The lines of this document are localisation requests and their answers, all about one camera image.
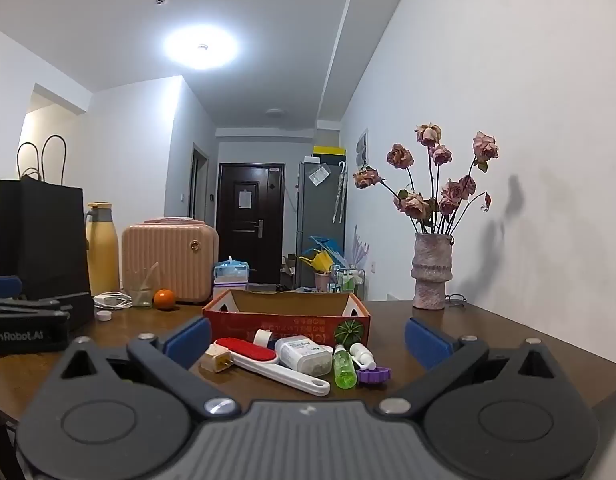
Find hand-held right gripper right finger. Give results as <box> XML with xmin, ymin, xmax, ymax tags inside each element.
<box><xmin>375</xmin><ymin>317</ymin><xmax>563</xmax><ymax>418</ymax></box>

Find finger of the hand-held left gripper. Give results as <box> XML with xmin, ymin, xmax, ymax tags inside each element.
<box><xmin>0</xmin><ymin>275</ymin><xmax>23</xmax><ymax>301</ymax></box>
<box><xmin>0</xmin><ymin>297</ymin><xmax>71</xmax><ymax>318</ymax></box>

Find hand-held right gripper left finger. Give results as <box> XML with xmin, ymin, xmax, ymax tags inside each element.
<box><xmin>58</xmin><ymin>316</ymin><xmax>241</xmax><ymax>421</ymax></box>

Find purple plastic cap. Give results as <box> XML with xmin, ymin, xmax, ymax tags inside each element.
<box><xmin>358</xmin><ymin>366</ymin><xmax>391</xmax><ymax>386</ymax></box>

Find small white dropper bottle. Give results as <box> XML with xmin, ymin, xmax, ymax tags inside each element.
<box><xmin>350</xmin><ymin>342</ymin><xmax>377</xmax><ymax>370</ymax></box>

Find green spray bottle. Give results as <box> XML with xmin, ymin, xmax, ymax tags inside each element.
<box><xmin>333</xmin><ymin>343</ymin><xmax>357</xmax><ymax>389</ymax></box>

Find red cardboard box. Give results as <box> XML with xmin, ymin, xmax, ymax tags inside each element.
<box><xmin>203</xmin><ymin>288</ymin><xmax>371</xmax><ymax>348</ymax></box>

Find red and white lint brush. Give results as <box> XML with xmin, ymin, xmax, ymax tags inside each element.
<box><xmin>214</xmin><ymin>337</ymin><xmax>331</xmax><ymax>396</ymax></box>

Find white pill bottle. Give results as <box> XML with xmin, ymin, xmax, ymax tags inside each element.
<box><xmin>274</xmin><ymin>335</ymin><xmax>335</xmax><ymax>377</ymax></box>

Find black paper bag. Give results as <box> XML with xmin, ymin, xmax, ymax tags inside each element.
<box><xmin>0</xmin><ymin>135</ymin><xmax>91</xmax><ymax>301</ymax></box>

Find clear glass cup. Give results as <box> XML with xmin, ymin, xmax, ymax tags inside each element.
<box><xmin>124</xmin><ymin>262</ymin><xmax>161</xmax><ymax>308</ymax></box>

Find pink ceramic vase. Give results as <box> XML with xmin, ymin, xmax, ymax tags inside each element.
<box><xmin>411</xmin><ymin>232</ymin><xmax>455</xmax><ymax>311</ymax></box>

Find blue tissue pack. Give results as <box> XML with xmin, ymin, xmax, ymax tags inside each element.
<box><xmin>213</xmin><ymin>256</ymin><xmax>251</xmax><ymax>288</ymax></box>

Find pink ribbed suitcase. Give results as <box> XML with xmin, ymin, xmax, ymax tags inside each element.
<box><xmin>120</xmin><ymin>217</ymin><xmax>219</xmax><ymax>305</ymax></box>

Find yellow thermos bottle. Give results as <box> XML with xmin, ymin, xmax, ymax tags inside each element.
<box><xmin>84</xmin><ymin>202</ymin><xmax>121</xmax><ymax>297</ymax></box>

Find dark entrance door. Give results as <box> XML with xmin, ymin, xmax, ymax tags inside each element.
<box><xmin>218</xmin><ymin>162</ymin><xmax>285</xmax><ymax>285</ymax></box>

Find purple decoration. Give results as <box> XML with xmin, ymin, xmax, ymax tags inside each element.
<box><xmin>352</xmin><ymin>225</ymin><xmax>371</xmax><ymax>268</ymax></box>

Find yellow watering can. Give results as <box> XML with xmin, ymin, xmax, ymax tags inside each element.
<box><xmin>299</xmin><ymin>252</ymin><xmax>335</xmax><ymax>275</ymax></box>

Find blue bag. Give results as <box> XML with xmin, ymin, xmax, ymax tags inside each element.
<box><xmin>308</xmin><ymin>235</ymin><xmax>346</xmax><ymax>266</ymax></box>

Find dark side door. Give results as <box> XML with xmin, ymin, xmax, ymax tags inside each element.
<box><xmin>190</xmin><ymin>144</ymin><xmax>209</xmax><ymax>221</ymax></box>

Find grey refrigerator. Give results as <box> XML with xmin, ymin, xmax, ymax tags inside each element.
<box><xmin>295</xmin><ymin>160</ymin><xmax>347</xmax><ymax>288</ymax></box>

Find white folded umbrella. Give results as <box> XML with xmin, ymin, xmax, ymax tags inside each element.
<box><xmin>332</xmin><ymin>161</ymin><xmax>349</xmax><ymax>223</ymax></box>

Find dried pink roses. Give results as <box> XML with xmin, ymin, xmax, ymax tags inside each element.
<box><xmin>353</xmin><ymin>122</ymin><xmax>500</xmax><ymax>236</ymax></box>

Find bright ceiling lamp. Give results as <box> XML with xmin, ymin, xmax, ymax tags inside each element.
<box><xmin>163</xmin><ymin>25</ymin><xmax>239</xmax><ymax>71</ymax></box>

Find white charger with cable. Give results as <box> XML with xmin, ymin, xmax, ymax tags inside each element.
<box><xmin>93</xmin><ymin>291</ymin><xmax>134</xmax><ymax>311</ymax></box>

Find wire rack with bottles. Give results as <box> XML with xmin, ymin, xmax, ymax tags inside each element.
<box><xmin>330</xmin><ymin>267</ymin><xmax>366</xmax><ymax>298</ymax></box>

